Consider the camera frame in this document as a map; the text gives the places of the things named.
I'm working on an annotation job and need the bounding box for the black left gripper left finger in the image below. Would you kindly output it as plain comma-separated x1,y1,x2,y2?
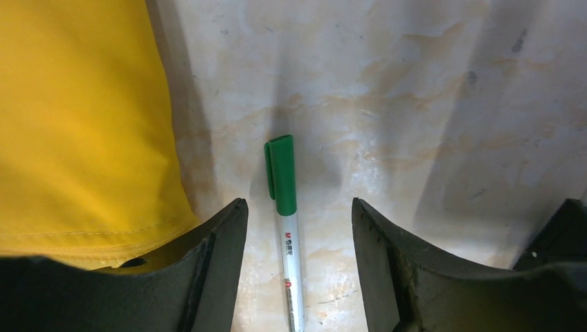
1,199,249,331

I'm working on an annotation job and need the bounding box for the yellow folded cloth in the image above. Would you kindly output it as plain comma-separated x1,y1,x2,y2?
1,1,198,270

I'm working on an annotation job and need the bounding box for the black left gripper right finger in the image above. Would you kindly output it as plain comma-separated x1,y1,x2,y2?
352,198,586,331

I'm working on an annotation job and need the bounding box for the green marker cap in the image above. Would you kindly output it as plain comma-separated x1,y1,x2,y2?
264,135,297,216

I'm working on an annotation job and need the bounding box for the white marker pen body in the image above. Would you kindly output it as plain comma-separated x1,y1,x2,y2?
278,213,305,332

